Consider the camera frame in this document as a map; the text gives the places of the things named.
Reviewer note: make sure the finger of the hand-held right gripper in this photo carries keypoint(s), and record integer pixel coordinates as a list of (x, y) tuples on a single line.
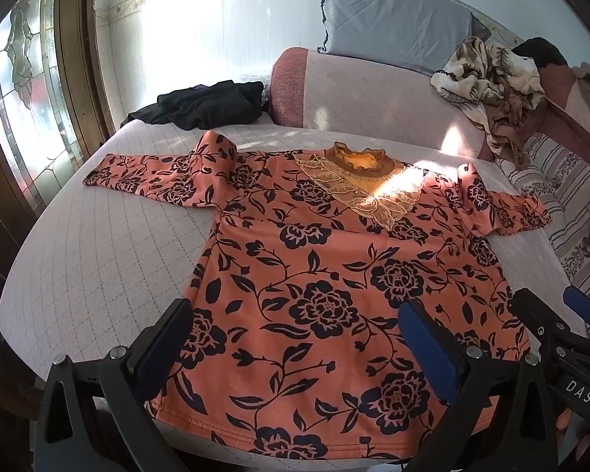
[(536, 319), (582, 305)]

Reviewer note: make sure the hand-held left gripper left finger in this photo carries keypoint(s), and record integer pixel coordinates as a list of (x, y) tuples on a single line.
[(171, 337)]

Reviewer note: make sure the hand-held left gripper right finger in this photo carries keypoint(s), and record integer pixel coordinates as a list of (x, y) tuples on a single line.
[(427, 349)]

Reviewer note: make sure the orange floral long-sleeve top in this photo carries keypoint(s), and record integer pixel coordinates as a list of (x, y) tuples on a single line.
[(324, 255)]

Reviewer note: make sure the black clothes pile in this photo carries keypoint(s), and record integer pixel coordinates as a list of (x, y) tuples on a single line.
[(211, 105)]

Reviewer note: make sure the quilted pale pink bed mat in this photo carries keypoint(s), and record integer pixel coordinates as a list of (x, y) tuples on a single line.
[(103, 255)]

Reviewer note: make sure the striped floral bedding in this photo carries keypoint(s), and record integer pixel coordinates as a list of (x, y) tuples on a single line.
[(565, 191)]

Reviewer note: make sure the brown crumpled cloth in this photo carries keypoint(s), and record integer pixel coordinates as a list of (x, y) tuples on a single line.
[(509, 132)]

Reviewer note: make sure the beige floral blanket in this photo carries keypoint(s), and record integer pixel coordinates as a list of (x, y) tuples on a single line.
[(491, 69)]

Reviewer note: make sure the black garment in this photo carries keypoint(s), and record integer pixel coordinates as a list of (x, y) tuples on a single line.
[(541, 51)]

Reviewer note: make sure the pink quilted bolster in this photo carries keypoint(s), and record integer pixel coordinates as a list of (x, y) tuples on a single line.
[(349, 93)]

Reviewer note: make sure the stained glass window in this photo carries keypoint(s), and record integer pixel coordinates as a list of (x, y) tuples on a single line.
[(24, 98)]

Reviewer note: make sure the grey pillow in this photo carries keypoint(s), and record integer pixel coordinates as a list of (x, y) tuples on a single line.
[(393, 14)]

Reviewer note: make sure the wooden window frame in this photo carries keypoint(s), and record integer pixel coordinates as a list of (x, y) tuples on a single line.
[(78, 49)]

